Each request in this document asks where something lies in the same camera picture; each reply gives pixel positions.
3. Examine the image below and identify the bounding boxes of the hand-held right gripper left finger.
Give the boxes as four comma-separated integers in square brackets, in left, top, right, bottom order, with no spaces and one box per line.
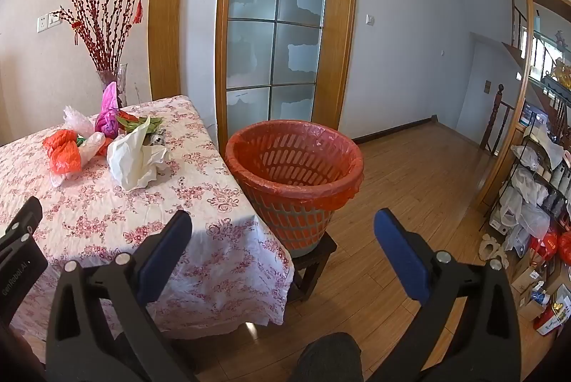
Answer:
[46,210,193,382]

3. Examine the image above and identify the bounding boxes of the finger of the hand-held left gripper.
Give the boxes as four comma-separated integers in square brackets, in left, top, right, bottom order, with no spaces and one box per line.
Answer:
[0,195,43,262]

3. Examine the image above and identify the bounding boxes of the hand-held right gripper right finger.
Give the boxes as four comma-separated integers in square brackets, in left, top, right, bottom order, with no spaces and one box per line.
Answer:
[374,208,520,382]

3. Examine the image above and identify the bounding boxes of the orange-red plastic bag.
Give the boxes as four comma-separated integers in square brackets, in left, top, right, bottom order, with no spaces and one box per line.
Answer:
[42,129,84,176]

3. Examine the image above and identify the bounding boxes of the grey plastic wastebasket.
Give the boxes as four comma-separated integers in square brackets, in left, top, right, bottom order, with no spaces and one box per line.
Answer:
[225,120,364,254]

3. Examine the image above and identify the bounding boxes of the magenta plastic bag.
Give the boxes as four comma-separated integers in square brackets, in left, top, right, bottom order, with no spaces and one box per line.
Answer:
[95,81,122,138]

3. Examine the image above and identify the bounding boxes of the green paw-print plastic bag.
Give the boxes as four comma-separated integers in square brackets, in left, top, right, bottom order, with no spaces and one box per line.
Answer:
[115,114,164,137]

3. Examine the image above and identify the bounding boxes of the floral tablecloth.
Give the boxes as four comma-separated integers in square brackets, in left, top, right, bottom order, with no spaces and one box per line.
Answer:
[0,96,295,340]

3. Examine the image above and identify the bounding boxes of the dark wooden stool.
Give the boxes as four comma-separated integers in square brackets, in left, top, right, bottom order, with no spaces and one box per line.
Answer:
[288,230,338,305]

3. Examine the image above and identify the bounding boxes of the cream fluffy slipper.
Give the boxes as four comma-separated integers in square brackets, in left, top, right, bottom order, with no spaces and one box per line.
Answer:
[477,233,501,261]
[490,249,510,272]

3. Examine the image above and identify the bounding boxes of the small white plastic bag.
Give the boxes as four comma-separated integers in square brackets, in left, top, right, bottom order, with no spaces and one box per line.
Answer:
[78,131,108,162]

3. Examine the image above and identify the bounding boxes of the cream plastic bag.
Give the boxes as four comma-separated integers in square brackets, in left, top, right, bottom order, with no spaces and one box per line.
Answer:
[106,117,173,192]

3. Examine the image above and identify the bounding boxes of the clear plastic bag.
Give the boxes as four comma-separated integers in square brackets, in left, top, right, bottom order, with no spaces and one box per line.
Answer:
[62,105,97,133]

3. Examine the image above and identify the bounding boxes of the person's dark trouser leg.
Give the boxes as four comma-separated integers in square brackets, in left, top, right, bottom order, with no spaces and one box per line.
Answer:
[288,332,363,382]

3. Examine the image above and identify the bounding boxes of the cardboard box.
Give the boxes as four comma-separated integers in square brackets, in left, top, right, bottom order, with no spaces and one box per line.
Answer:
[511,261,550,299]

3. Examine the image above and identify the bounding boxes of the pile of white plastic bags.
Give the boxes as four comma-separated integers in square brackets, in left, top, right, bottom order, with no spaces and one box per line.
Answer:
[488,143,555,253]

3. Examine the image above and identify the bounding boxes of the red shopping bag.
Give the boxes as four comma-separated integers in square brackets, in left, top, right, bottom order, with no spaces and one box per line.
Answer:
[533,226,561,260]

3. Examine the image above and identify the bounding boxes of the glass vase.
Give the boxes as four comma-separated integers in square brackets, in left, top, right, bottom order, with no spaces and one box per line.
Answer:
[97,63,130,108]

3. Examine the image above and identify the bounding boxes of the red berry branches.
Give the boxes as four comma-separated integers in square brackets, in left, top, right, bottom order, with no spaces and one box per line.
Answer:
[58,0,143,73]

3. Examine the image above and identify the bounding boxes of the blue box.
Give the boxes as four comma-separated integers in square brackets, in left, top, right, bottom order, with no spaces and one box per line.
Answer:
[520,102,549,128]

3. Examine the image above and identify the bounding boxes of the white door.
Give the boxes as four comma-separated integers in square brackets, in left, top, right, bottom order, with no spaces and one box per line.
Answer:
[464,32,524,147]

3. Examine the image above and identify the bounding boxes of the black metal storage rack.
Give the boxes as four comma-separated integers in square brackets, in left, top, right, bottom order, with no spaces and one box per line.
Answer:
[488,76,571,276]

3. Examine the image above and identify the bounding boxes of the golden ornament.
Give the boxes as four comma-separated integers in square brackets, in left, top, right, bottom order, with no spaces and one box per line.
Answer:
[549,56,571,89]

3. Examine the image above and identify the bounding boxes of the wooden archway trim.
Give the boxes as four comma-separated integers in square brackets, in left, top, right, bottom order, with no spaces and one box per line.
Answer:
[147,0,193,103]

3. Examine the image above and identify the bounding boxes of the frosted glass sliding door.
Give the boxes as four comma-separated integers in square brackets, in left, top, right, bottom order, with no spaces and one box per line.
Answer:
[225,0,331,133]

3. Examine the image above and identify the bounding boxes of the wooden stair newel post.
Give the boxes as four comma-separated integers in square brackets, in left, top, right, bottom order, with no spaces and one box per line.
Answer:
[481,84,508,152]

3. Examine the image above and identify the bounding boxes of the wooden door frame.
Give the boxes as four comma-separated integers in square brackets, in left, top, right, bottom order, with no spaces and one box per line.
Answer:
[215,0,360,153]

